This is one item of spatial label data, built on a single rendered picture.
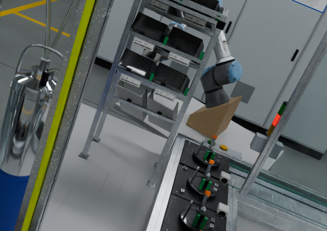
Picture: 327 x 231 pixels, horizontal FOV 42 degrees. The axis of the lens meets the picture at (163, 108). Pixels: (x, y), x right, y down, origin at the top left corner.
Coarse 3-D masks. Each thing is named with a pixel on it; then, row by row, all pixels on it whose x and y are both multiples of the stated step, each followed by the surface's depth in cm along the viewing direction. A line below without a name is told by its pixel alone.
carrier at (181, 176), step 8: (176, 176) 181; (184, 176) 183; (192, 176) 182; (200, 176) 184; (208, 176) 176; (176, 184) 176; (184, 184) 178; (192, 184) 176; (200, 184) 174; (208, 184) 173; (216, 184) 180; (224, 184) 190; (176, 192) 170; (184, 192) 172; (192, 192) 174; (200, 192) 173; (216, 192) 176; (224, 192) 183; (200, 200) 172; (208, 200) 174; (216, 200) 176; (224, 200) 178; (208, 208) 169; (216, 208) 171; (224, 208) 169
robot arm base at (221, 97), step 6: (210, 90) 254; (216, 90) 253; (222, 90) 255; (210, 96) 254; (216, 96) 253; (222, 96) 253; (228, 96) 257; (210, 102) 254; (216, 102) 252; (222, 102) 252
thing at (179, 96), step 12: (168, 0) 158; (156, 12) 177; (192, 12) 158; (192, 24) 177; (216, 24) 158; (144, 36) 164; (156, 48) 184; (168, 48) 165; (132, 72) 172; (144, 84) 190; (156, 84) 171; (180, 96) 171
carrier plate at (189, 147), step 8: (184, 144) 209; (192, 144) 212; (184, 152) 202; (192, 152) 205; (184, 160) 195; (192, 160) 198; (224, 160) 210; (192, 168) 193; (200, 168) 194; (224, 168) 203; (216, 176) 193
